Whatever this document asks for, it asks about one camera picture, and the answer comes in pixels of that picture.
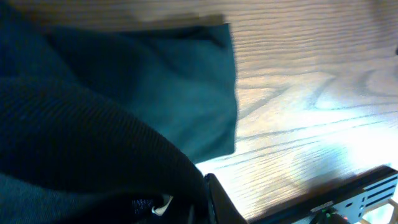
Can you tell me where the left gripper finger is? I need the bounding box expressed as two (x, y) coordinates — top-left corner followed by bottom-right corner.
(205, 174), (247, 224)

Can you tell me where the black polo shirt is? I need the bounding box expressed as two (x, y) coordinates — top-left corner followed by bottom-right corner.
(1, 1), (238, 223)

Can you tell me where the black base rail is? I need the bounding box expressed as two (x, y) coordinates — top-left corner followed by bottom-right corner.
(249, 165), (397, 224)

